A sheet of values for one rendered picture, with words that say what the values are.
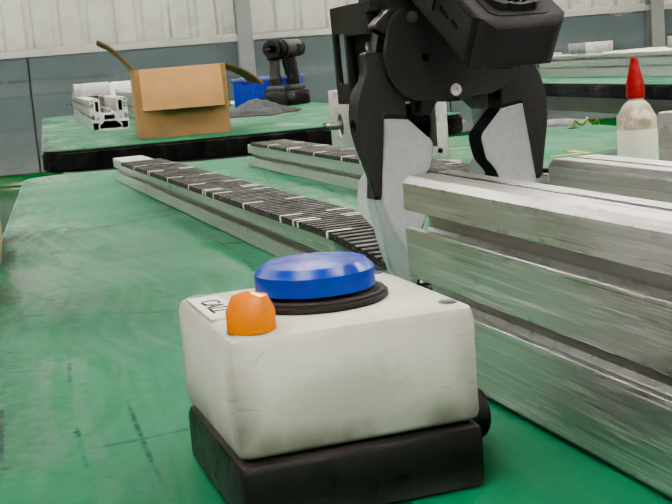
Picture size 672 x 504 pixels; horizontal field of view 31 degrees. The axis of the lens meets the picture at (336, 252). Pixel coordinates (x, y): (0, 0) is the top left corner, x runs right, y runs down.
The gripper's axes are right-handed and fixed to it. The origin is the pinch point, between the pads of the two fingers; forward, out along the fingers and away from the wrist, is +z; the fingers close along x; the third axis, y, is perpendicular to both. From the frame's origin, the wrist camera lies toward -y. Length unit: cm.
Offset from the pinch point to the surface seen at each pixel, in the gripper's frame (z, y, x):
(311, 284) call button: -4.2, -20.1, 14.0
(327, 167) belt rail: 1, 74, -17
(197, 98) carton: -6, 202, -29
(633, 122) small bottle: -3, 42, -37
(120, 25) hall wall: -61, 1078, -148
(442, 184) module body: -5.6, -10.2, 5.1
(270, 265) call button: -4.6, -18.1, 14.8
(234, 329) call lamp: -3.5, -21.6, 17.0
